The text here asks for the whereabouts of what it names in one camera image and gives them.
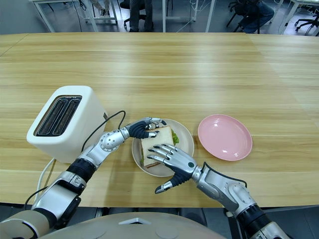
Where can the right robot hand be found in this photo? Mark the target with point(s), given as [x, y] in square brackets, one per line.
[180, 161]

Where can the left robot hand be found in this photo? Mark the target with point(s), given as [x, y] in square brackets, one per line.
[138, 129]

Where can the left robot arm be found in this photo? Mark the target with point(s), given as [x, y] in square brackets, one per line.
[62, 189]

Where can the beige plate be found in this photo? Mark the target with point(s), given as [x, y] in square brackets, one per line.
[185, 145]

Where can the green lettuce leaf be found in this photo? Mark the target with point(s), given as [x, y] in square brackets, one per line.
[175, 138]

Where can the pink plate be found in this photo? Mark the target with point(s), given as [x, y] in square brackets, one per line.
[224, 137]

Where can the cream toaster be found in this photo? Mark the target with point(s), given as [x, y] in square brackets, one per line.
[77, 124]

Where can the robot body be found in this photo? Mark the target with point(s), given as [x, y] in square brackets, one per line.
[134, 226]

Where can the black office chair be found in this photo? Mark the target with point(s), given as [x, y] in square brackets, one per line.
[236, 12]
[143, 18]
[309, 21]

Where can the person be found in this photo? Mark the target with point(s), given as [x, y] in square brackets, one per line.
[259, 15]
[101, 7]
[139, 12]

